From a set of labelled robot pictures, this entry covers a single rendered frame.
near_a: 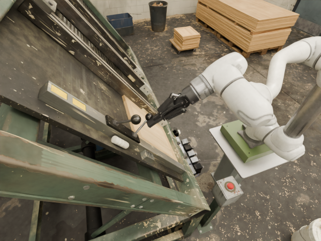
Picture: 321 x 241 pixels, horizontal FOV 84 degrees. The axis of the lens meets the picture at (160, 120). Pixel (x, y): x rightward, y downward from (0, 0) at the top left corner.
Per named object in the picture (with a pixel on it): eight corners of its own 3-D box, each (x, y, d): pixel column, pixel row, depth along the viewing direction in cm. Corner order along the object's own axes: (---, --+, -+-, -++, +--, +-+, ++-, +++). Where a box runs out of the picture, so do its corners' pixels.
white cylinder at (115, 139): (111, 144, 68) (124, 150, 73) (117, 139, 67) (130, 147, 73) (110, 137, 69) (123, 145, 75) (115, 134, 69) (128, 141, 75)
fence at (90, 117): (180, 174, 119) (186, 171, 119) (37, 99, 49) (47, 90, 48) (178, 168, 123) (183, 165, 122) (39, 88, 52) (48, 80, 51)
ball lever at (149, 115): (136, 140, 78) (156, 117, 78) (131, 137, 75) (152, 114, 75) (133, 136, 80) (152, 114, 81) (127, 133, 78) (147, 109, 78)
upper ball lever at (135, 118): (115, 129, 70) (142, 125, 63) (108, 125, 67) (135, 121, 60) (117, 121, 72) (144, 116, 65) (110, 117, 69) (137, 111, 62)
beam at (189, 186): (196, 218, 114) (211, 210, 111) (189, 217, 105) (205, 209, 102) (127, 56, 254) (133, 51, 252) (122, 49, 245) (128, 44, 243)
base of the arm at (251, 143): (251, 123, 157) (253, 119, 153) (269, 143, 143) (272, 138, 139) (233, 128, 153) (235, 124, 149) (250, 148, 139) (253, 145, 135)
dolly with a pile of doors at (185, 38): (198, 52, 418) (201, 34, 388) (177, 55, 406) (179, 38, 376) (187, 41, 456) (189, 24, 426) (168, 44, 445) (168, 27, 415)
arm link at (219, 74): (197, 67, 67) (216, 92, 62) (233, 40, 64) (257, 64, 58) (202, 80, 77) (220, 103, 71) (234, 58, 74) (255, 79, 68)
